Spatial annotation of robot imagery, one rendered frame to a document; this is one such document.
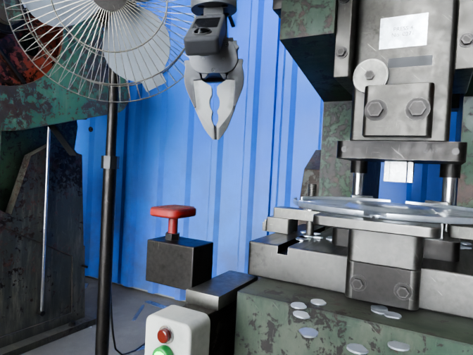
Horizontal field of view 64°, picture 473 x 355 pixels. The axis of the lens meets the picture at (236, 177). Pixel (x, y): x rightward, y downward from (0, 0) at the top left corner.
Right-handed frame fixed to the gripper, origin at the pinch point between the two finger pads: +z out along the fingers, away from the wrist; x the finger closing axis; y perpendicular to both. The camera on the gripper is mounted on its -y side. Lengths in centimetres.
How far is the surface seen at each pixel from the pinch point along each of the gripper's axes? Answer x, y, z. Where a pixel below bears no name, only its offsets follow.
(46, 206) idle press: 86, 108, 27
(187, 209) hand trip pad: 5.3, 3.9, 12.7
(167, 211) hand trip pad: 8.2, 1.4, 12.6
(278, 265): -9.8, 4.6, 22.5
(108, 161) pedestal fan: 39, 60, 6
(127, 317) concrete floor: 62, 137, 92
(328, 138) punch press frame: -24.5, 35.0, 0.5
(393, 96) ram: -27.7, 2.0, -4.9
